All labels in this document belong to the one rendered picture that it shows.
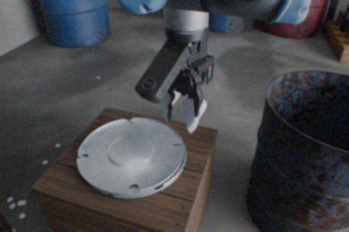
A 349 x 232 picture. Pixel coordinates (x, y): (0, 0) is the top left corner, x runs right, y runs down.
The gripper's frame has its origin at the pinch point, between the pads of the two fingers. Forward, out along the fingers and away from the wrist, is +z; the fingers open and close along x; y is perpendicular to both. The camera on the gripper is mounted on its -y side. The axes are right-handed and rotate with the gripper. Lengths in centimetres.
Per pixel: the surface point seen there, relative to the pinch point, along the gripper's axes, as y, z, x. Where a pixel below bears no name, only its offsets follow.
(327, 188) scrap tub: 20.0, 18.4, -32.1
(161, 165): 0.6, 16.4, 5.5
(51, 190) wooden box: -21.0, 18.2, 23.4
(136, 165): -3.5, 16.0, 10.4
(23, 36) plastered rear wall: 73, 48, 226
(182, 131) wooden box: 16.8, 18.4, 10.0
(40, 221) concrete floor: -22, 53, 46
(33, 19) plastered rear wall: 89, 38, 233
